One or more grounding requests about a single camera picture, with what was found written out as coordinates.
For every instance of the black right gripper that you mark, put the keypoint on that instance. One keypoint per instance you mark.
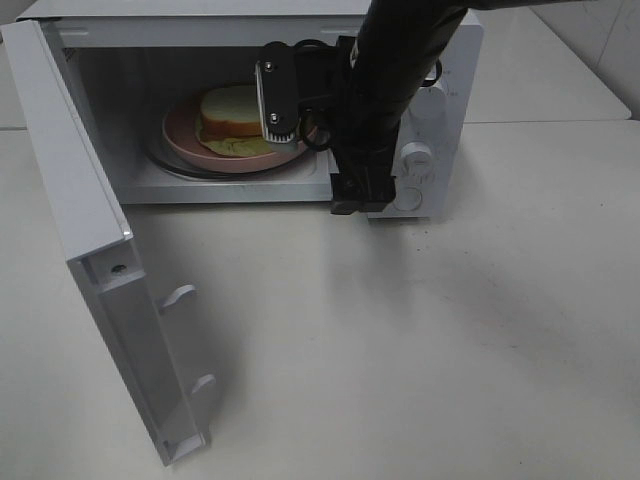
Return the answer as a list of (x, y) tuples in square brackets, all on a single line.
[(334, 108)]

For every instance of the white microwave knob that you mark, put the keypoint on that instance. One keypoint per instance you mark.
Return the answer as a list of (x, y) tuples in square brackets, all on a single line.
[(428, 103), (416, 159)]

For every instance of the round microwave door button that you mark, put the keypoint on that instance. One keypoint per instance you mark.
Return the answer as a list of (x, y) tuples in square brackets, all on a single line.
[(407, 199)]

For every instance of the white bread sandwich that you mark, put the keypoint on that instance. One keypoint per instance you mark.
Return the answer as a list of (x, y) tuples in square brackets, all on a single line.
[(231, 111)]

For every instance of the pink round plate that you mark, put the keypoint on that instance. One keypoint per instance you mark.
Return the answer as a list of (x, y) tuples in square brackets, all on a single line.
[(178, 128)]

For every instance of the white microwave door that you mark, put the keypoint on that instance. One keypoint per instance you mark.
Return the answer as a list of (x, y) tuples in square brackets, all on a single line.
[(100, 251)]

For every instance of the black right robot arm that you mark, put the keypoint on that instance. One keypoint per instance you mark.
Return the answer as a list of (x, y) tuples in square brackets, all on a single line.
[(372, 96)]

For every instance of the green lettuce leaf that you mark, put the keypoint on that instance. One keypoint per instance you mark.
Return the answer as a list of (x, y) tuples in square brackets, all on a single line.
[(240, 147)]

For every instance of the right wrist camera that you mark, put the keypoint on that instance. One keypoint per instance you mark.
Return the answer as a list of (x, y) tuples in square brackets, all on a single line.
[(278, 96)]

